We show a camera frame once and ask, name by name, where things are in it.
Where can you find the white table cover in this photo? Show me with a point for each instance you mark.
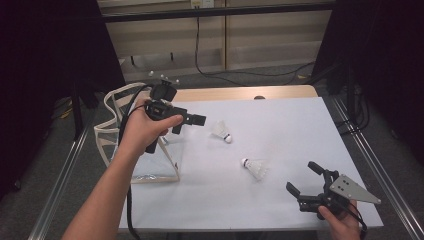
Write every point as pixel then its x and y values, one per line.
pixel 266 200

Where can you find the metal floor rail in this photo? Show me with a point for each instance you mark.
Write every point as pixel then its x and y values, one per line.
pixel 383 173
pixel 55 200

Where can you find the clear bag with beige trim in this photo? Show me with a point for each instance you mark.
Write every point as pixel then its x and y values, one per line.
pixel 160 163

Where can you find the person's left hand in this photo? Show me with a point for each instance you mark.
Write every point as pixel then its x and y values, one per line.
pixel 140 130

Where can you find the white feather shuttlecock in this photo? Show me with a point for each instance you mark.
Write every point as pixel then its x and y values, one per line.
pixel 220 130
pixel 256 168

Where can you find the wooden table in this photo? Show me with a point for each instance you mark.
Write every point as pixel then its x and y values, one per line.
pixel 266 91

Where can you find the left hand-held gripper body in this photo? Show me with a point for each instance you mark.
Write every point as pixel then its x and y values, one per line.
pixel 165 110

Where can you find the dark round table grommet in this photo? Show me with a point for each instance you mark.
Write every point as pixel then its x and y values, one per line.
pixel 259 97

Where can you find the person's right hand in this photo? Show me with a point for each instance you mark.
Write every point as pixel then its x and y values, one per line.
pixel 345 226

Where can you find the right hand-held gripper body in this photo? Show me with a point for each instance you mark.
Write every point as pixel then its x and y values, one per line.
pixel 350 190

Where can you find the white wall socket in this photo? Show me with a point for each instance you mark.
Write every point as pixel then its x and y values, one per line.
pixel 201 3

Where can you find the black curtain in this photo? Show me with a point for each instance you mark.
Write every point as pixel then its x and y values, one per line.
pixel 33 66
pixel 393 50

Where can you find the black horizontal bar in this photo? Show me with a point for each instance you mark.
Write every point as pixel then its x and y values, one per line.
pixel 200 12

